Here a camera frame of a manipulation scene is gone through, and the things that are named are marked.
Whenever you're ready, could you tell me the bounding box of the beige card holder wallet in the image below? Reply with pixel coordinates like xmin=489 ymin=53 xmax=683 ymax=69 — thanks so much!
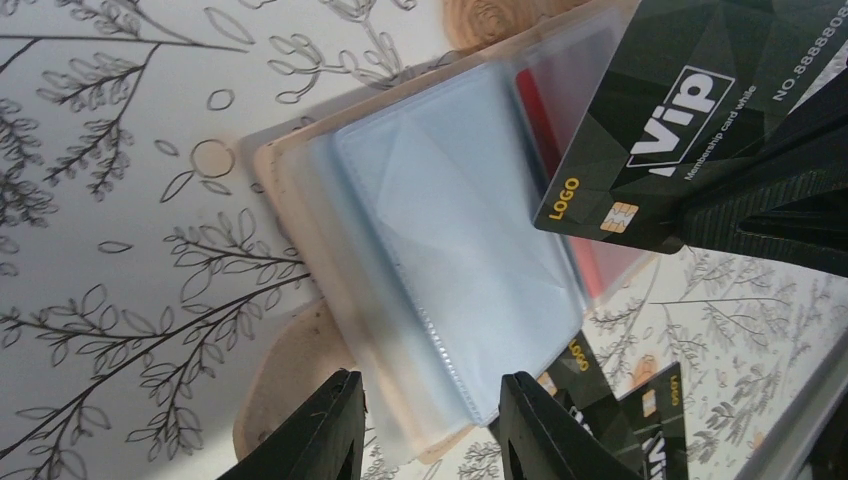
xmin=253 ymin=1 xmax=631 ymax=466

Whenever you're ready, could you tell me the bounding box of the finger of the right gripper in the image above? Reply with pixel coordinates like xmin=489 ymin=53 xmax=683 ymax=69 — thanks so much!
xmin=678 ymin=72 xmax=847 ymax=277

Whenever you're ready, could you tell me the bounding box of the black card pair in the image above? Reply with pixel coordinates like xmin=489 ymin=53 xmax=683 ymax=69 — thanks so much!
xmin=534 ymin=1 xmax=847 ymax=254
xmin=538 ymin=333 xmax=643 ymax=473

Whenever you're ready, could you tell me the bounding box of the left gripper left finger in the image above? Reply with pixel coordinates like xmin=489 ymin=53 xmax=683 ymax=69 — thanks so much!
xmin=219 ymin=369 xmax=366 ymax=480

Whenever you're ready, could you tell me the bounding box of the floral table mat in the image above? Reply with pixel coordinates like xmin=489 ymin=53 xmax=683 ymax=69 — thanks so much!
xmin=1 ymin=1 xmax=847 ymax=479

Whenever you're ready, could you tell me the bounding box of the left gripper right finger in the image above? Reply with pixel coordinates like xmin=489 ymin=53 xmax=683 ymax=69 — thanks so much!
xmin=498 ymin=372 xmax=639 ymax=480

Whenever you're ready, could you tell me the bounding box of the black card centre right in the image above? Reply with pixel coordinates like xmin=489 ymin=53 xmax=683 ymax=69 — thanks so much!
xmin=620 ymin=362 xmax=689 ymax=480

